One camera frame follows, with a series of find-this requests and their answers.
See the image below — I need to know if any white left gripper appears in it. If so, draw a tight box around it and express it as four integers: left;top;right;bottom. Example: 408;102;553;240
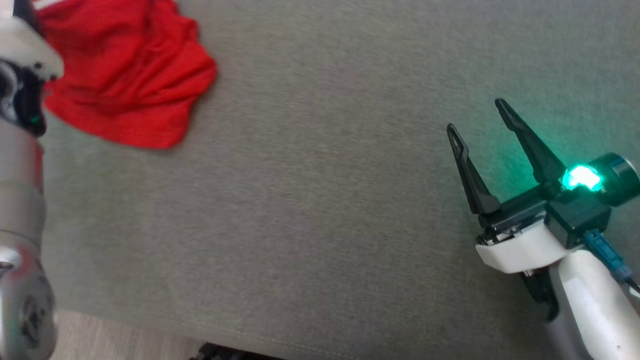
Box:
0;0;65;83

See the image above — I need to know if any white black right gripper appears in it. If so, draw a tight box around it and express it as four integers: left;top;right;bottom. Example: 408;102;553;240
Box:
446;98;571;274

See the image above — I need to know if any red white jersey shirt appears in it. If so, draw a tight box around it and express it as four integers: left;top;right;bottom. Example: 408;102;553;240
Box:
31;0;219;150

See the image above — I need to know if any blue cable connector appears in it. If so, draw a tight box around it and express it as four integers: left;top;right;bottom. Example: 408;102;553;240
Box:
582;229;640;293

